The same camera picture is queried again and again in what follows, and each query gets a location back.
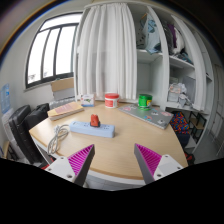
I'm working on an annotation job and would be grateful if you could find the red charger plug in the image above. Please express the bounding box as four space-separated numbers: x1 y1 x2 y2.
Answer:
90 114 100 127

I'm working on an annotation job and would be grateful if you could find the white curtain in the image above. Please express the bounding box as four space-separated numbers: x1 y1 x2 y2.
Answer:
77 3 137 100

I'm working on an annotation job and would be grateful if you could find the hanging light blue garment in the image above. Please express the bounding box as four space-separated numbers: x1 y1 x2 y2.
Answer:
136 13 161 54

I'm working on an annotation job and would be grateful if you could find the white power strip cable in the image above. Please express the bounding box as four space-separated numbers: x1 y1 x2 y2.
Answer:
46 123 71 156

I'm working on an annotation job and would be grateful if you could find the colourful patterned bag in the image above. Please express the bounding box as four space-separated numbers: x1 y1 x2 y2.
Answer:
170 112 189 134

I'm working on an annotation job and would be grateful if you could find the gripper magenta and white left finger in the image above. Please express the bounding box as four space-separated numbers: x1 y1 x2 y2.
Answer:
46 145 95 187

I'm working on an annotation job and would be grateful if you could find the hanging dark purple garment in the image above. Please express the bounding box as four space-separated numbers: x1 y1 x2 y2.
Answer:
162 22 185 55

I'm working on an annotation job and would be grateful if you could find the red jar with white lid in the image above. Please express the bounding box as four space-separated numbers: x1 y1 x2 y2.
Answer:
105 93 119 108

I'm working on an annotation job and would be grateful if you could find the pile of papers on shelf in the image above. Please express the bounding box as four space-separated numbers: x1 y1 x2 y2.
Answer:
168 83 188 107

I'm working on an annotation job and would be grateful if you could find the cardboard box by window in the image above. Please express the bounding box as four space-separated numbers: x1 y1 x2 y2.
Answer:
51 77 74 100

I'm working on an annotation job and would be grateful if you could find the light blue power strip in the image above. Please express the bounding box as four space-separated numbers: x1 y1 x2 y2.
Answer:
69 121 115 138

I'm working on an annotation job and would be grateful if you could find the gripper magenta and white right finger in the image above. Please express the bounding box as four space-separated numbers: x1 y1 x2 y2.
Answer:
134 144 182 184

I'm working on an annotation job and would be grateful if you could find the white wardrobe shelving unit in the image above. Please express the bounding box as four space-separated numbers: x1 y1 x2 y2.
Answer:
74 0 214 154

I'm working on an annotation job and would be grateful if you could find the green jar with white base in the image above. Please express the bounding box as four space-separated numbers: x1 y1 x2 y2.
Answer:
138 94 152 110

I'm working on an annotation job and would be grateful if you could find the blue wall poster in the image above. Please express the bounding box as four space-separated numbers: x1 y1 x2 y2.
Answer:
0 84 11 114

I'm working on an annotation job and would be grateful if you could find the grey laptop with stickers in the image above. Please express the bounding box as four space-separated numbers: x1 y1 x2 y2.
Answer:
119 104 173 130

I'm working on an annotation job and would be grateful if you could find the black framed window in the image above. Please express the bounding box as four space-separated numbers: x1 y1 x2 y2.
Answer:
25 13 82 88

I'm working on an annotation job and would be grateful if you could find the small white and green box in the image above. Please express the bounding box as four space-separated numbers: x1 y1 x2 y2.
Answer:
81 94 95 107

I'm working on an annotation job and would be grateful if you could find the black suitcase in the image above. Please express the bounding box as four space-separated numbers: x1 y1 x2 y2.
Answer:
9 103 49 164

